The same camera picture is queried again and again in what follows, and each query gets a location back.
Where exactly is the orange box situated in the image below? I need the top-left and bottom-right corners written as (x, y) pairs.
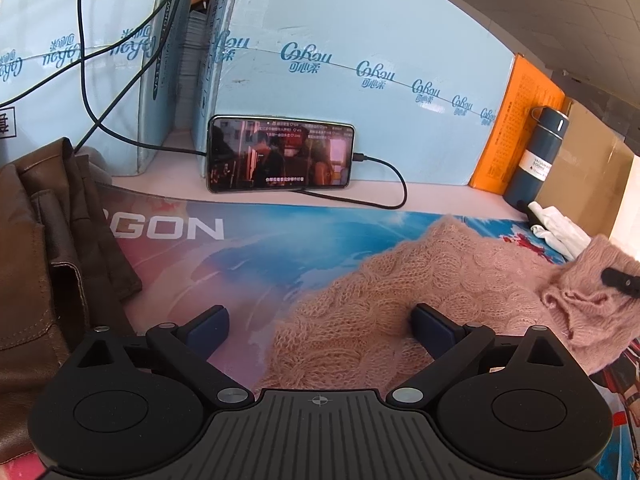
top-left (469, 54), bottom-right (566, 196)

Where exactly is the black phone cable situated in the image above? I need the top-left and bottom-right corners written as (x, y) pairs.
top-left (80, 0), bottom-right (408, 211)

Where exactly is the thin black cable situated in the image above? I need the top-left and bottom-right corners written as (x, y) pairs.
top-left (0, 0), bottom-right (193, 153)

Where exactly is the white cloth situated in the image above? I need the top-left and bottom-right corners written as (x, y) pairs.
top-left (526, 201), bottom-right (593, 261)

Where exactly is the light blue carton box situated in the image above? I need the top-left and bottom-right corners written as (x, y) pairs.
top-left (190, 0), bottom-right (516, 191)
top-left (0, 0), bottom-right (193, 178)

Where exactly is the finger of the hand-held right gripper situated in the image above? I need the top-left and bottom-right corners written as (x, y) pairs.
top-left (601, 267), bottom-right (640, 297)

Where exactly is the pink knit sweater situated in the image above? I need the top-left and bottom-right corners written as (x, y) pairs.
top-left (257, 215), bottom-right (640, 393)

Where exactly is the dark blue vacuum bottle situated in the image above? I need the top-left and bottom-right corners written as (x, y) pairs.
top-left (502, 106), bottom-right (571, 211)

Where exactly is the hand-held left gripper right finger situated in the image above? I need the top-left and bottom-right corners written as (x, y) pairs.
top-left (385, 302), bottom-right (573, 406)

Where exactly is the brown leather jacket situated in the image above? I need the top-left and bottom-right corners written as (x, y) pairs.
top-left (0, 137), bottom-right (143, 456)

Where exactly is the brown cardboard box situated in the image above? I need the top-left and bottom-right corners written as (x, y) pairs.
top-left (535, 99), bottom-right (640, 241)

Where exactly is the black smartphone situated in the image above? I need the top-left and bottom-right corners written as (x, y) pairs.
top-left (206, 115), bottom-right (357, 194)

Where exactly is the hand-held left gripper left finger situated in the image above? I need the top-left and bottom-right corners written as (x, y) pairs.
top-left (70, 304), bottom-right (255, 406)

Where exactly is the printed anime desk mat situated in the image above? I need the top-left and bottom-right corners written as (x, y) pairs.
top-left (0, 195), bottom-right (640, 480)

